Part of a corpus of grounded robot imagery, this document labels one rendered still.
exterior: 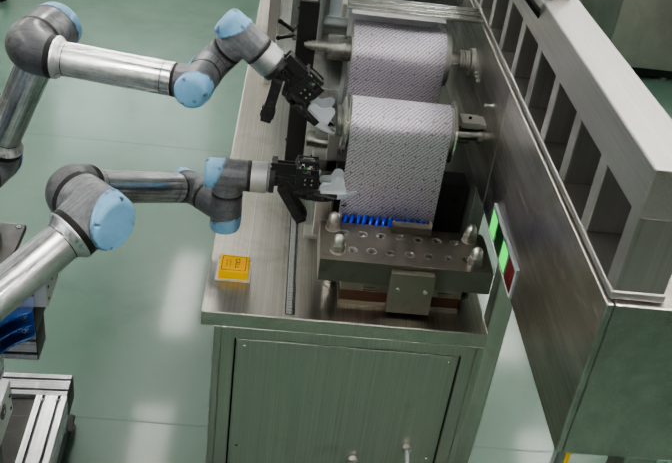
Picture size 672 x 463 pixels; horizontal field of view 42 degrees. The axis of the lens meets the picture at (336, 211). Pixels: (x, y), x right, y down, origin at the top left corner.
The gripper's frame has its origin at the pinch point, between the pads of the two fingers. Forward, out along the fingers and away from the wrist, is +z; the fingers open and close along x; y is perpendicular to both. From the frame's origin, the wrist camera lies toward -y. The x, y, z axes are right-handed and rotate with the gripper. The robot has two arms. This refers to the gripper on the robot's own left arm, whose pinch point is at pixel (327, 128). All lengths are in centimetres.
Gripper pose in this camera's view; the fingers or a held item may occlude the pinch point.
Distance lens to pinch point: 207.8
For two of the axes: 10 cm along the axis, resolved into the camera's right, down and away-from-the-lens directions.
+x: -0.1, -5.3, 8.5
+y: 7.3, -5.9, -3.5
